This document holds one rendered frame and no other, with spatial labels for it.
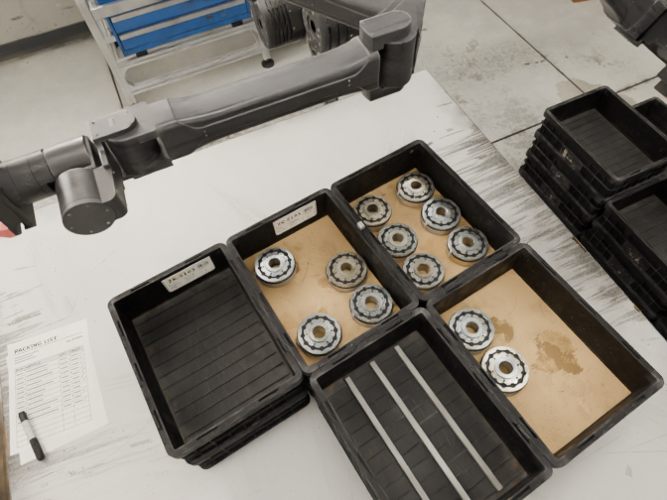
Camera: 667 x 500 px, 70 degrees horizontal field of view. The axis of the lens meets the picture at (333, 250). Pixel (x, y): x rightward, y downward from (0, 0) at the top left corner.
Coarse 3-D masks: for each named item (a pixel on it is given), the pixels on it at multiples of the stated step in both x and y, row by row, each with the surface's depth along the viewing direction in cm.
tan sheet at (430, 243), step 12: (396, 180) 135; (372, 192) 133; (384, 192) 133; (396, 204) 131; (396, 216) 129; (408, 216) 129; (420, 228) 126; (396, 240) 125; (420, 240) 124; (432, 240) 124; (444, 240) 124; (432, 252) 122; (444, 252) 122; (444, 264) 120; (456, 264) 120; (444, 276) 119
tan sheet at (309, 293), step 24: (288, 240) 126; (312, 240) 126; (336, 240) 126; (312, 264) 122; (264, 288) 119; (288, 288) 119; (312, 288) 119; (288, 312) 116; (312, 312) 115; (336, 312) 115; (312, 360) 109
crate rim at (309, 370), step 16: (320, 192) 121; (288, 208) 119; (256, 224) 117; (352, 224) 116; (368, 240) 113; (256, 288) 108; (416, 304) 104; (272, 320) 104; (384, 320) 103; (288, 336) 102; (368, 336) 101; (304, 368) 98
